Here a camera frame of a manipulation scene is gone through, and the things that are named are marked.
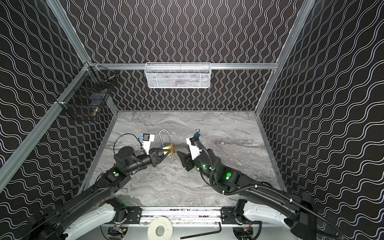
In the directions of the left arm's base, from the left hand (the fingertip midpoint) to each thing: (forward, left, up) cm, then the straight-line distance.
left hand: (172, 152), depth 68 cm
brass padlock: (+4, +1, -2) cm, 5 cm away
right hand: (+2, -4, 0) cm, 5 cm away
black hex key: (-27, -15, -28) cm, 42 cm away
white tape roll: (-23, +5, -27) cm, 36 cm away
